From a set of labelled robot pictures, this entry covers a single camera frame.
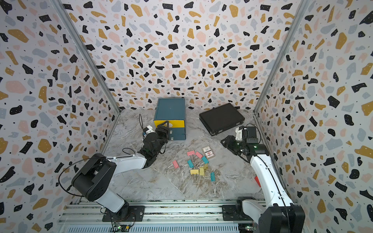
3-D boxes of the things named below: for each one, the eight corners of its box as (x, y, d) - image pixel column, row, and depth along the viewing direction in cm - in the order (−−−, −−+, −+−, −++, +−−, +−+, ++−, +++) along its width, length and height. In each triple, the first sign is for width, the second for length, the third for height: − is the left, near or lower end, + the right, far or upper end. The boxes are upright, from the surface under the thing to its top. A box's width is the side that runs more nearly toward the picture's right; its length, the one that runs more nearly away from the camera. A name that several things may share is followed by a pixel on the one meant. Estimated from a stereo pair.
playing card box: (206, 159, 96) (206, 158, 95) (201, 149, 101) (201, 148, 100) (214, 156, 98) (214, 155, 96) (208, 146, 103) (209, 144, 101)
